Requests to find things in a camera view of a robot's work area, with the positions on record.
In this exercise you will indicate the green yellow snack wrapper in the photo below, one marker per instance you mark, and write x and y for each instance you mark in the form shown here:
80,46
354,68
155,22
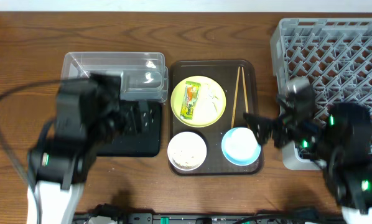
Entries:
190,99

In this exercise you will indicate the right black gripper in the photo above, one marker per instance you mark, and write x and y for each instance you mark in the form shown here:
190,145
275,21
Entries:
285,121

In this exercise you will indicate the black waste tray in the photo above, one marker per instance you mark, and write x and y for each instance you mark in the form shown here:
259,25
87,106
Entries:
140,145

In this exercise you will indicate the left wooden chopstick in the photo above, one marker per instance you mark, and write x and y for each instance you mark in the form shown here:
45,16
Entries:
235,99

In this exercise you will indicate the white bowl with rice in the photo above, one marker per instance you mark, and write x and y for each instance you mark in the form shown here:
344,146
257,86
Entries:
187,151

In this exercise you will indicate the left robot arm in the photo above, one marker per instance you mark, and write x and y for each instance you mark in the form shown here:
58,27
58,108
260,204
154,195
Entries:
89,114

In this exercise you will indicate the light blue bowl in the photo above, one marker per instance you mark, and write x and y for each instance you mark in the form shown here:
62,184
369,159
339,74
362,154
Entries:
240,147

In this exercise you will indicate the grey dishwasher rack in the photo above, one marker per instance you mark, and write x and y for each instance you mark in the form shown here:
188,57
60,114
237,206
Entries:
335,55

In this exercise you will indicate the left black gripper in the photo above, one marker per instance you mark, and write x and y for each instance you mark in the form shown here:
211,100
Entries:
131,117

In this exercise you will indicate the brown plastic serving tray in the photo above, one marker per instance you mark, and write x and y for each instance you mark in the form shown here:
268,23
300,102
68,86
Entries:
224,72

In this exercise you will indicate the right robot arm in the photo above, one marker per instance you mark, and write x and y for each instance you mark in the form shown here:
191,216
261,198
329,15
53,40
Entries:
343,144

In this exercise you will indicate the yellow round plate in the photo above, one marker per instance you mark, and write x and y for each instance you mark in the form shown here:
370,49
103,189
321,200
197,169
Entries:
203,115

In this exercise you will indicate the clear plastic bin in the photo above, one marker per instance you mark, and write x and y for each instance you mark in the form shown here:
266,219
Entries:
144,75

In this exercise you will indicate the white tissue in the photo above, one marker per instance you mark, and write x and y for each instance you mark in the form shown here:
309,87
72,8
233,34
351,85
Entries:
209,96

